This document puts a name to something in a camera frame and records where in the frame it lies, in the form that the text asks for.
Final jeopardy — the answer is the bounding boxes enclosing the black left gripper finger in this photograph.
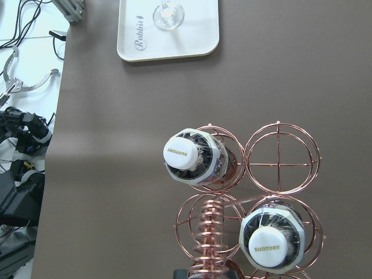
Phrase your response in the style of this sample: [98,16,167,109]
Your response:
[173,269,191,279]

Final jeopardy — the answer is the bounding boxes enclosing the near tea bottle white cap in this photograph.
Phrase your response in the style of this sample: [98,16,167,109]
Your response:
[239,201,305,274]

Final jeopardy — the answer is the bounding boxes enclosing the tea bottle white cap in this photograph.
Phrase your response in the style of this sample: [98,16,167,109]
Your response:
[239,201,305,274]
[163,128,239,191]

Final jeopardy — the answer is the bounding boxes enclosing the far tea bottle white cap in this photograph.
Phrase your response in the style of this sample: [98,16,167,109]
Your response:
[163,128,239,191]

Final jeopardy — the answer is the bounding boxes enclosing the black equipment pile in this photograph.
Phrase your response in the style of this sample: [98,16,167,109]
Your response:
[1,107,52,278]

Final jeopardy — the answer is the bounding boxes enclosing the cream rabbit tray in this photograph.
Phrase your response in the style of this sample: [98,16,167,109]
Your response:
[117,1,219,62]

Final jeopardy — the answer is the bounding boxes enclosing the metal tongs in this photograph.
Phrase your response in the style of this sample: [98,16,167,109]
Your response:
[1,45,59,106]

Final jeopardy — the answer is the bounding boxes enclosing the clear wine glass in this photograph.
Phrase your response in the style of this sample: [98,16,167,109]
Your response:
[153,1,185,31]

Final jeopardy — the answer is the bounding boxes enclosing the copper wire bottle rack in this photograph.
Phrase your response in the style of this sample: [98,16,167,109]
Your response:
[174,121,325,278]

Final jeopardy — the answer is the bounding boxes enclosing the aluminium frame post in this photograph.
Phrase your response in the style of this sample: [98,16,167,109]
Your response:
[52,0,85,23]

